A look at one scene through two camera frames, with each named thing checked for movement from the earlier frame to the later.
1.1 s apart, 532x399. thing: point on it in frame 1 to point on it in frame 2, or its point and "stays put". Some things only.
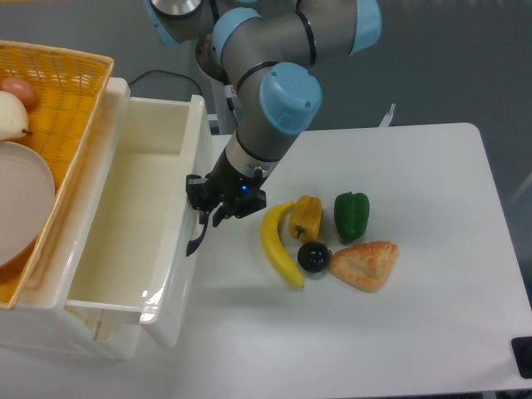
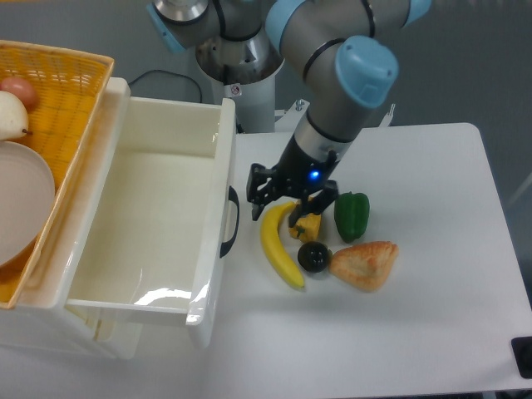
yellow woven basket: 70,85 stays put
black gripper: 239,193 to 296,170
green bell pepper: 351,214 stays put
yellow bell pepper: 305,217 stays put
